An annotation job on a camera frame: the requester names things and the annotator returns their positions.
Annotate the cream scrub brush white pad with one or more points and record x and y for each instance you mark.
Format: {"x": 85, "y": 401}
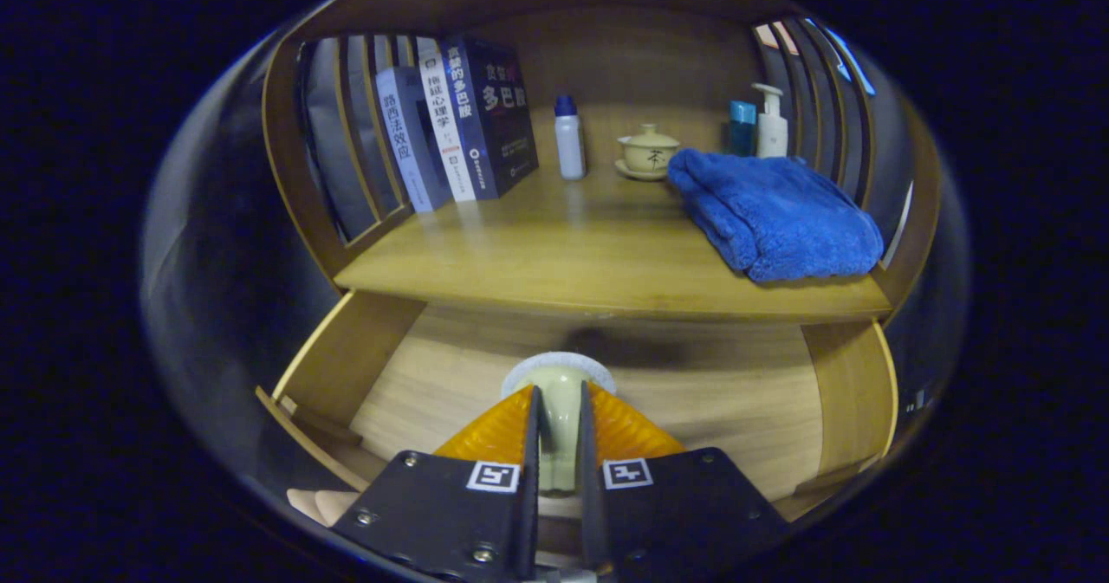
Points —
{"x": 559, "y": 392}

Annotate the lavender book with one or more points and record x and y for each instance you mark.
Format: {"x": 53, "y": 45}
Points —
{"x": 411, "y": 150}

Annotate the wooden drawer with black knob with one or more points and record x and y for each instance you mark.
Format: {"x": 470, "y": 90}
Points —
{"x": 719, "y": 410}

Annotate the person's leg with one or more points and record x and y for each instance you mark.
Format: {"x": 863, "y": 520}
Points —
{"x": 321, "y": 507}

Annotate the white bottle with blue cap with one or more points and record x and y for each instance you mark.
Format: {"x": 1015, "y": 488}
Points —
{"x": 569, "y": 145}

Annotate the white pump bottle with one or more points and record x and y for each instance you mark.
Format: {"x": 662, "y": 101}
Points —
{"x": 771, "y": 132}

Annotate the teal bottle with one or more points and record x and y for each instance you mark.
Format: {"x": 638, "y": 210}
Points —
{"x": 742, "y": 132}

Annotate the wooden countertop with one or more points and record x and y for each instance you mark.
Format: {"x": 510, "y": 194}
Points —
{"x": 563, "y": 254}

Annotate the white book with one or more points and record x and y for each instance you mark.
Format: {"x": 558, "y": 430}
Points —
{"x": 446, "y": 124}

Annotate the dark blue book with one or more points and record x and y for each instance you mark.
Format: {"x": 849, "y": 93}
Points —
{"x": 498, "y": 115}

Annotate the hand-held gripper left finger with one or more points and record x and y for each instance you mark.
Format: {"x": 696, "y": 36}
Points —
{"x": 527, "y": 522}

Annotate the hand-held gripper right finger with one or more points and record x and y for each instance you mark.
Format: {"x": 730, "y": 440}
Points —
{"x": 593, "y": 522}

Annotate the beige lidded tea cup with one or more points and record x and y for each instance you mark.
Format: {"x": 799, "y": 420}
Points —
{"x": 648, "y": 154}

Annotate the black backdrop cloth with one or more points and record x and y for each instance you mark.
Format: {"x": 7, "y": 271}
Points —
{"x": 217, "y": 262}

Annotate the blue towel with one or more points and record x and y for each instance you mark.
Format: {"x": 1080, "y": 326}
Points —
{"x": 780, "y": 215}

